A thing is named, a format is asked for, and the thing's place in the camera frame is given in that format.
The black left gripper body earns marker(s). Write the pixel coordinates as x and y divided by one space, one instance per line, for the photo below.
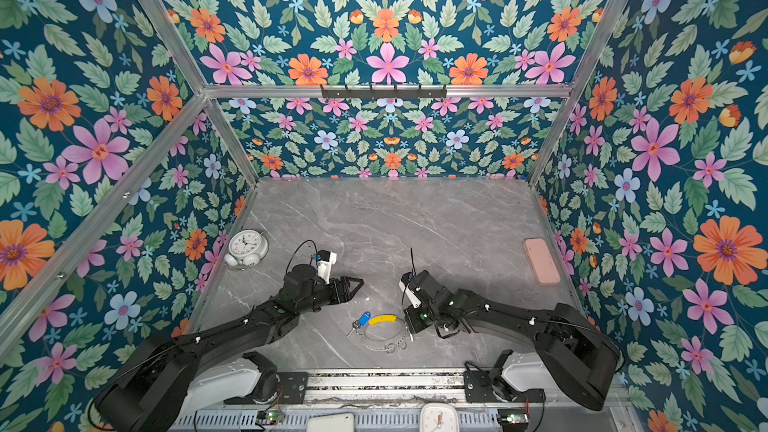
332 295

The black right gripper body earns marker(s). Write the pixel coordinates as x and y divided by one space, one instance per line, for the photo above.
421 318

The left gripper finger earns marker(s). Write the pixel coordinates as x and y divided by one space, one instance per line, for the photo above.
349 291
346 279

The large grey perforated keyring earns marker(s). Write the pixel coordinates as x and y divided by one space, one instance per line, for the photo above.
385 333

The key with blue tag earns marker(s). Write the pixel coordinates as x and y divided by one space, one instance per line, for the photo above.
359 323

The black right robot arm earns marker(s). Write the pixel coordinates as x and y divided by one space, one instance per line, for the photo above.
578 357

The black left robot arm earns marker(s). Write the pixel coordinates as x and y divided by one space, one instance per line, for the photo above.
149 391

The white alarm clock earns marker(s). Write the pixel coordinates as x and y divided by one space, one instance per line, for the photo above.
246 248

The pink rectangular case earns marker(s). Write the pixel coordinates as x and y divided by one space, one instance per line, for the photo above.
541 261

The white square clock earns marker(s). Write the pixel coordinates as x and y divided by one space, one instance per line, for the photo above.
438 417

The white device at front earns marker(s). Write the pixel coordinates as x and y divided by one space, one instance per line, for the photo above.
332 423

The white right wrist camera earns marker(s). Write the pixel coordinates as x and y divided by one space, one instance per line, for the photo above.
409 293

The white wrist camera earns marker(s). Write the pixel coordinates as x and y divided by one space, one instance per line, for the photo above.
409 293
325 261

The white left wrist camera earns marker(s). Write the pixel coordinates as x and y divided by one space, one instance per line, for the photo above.
325 261

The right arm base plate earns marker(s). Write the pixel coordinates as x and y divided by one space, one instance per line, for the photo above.
480 388

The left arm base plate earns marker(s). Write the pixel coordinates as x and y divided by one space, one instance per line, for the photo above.
280 388

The black hook rail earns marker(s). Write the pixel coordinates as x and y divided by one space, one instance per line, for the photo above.
371 92

